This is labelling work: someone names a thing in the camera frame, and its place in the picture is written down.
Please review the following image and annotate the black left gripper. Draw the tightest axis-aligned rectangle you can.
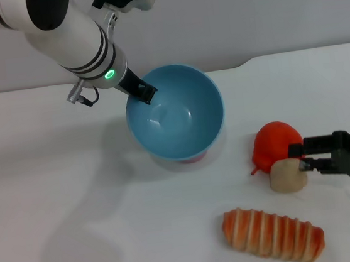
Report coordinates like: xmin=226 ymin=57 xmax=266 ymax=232
xmin=116 ymin=66 xmax=160 ymax=109

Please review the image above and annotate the beige potato toy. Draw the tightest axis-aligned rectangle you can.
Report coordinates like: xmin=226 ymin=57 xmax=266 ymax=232
xmin=267 ymin=156 xmax=310 ymax=196

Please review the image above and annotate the blue bowl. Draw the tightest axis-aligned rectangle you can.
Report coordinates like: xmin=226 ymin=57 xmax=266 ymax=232
xmin=120 ymin=58 xmax=231 ymax=166

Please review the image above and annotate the pink peach bun toy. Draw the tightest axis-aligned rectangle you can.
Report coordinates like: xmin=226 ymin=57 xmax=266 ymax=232
xmin=179 ymin=152 xmax=209 ymax=165

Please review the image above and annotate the orange striped bread loaf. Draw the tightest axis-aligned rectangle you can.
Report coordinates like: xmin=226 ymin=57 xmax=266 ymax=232
xmin=219 ymin=199 xmax=328 ymax=262

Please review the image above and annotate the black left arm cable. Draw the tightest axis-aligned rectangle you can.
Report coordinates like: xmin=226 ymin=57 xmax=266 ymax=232
xmin=64 ymin=77 xmax=101 ymax=110

